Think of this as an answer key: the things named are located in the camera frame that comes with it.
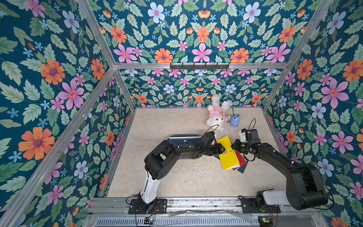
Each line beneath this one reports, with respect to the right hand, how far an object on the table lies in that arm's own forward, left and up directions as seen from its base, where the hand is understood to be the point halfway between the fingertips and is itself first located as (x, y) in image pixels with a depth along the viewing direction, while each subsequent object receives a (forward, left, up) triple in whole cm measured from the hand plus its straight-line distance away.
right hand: (232, 144), depth 90 cm
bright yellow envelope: (-7, +2, -5) cm, 9 cm away
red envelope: (-8, -7, -7) cm, 12 cm away
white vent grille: (-41, +31, -8) cm, 52 cm away
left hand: (-4, +5, -1) cm, 6 cm away
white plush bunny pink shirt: (+21, +8, +3) cm, 23 cm away
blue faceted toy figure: (+20, -5, -1) cm, 21 cm away
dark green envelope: (-14, -5, -7) cm, 16 cm away
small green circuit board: (-42, +47, -9) cm, 63 cm away
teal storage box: (+4, +31, +2) cm, 32 cm away
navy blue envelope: (+1, +34, 0) cm, 34 cm away
